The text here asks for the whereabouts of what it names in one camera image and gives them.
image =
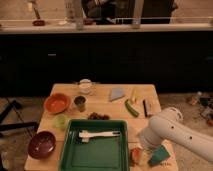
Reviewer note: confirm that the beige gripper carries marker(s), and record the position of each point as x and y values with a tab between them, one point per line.
145	156

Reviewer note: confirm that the orange red apple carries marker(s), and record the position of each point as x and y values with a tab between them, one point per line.
135	155

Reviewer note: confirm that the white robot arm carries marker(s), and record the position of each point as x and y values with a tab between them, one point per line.
167	125

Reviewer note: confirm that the green apple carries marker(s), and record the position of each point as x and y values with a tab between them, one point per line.
60	121

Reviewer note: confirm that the orange red bowl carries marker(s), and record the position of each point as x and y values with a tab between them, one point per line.
56	103

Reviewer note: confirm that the dark maroon bowl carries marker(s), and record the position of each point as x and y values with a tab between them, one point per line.
41	145

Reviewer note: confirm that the green sponge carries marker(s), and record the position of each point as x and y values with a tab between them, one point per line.
159	154

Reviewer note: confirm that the green cucumber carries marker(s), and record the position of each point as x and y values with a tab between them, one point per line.
130	109

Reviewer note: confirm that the wooden table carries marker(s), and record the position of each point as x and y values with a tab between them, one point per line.
98	101

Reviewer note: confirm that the green plastic tray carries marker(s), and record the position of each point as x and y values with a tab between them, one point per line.
99	153

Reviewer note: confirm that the yellow banana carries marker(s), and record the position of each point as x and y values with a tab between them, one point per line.
133	97

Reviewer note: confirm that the white spatula utensil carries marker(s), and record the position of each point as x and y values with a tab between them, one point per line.
85	135

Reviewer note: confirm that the red grapes bunch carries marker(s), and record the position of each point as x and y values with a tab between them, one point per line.
96	116

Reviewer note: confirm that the metal cup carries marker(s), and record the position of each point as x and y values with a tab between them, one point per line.
80	103

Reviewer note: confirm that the black stand legs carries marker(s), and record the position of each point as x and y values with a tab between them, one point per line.
15	106

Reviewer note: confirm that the black handled brush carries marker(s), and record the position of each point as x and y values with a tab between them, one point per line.
147	109

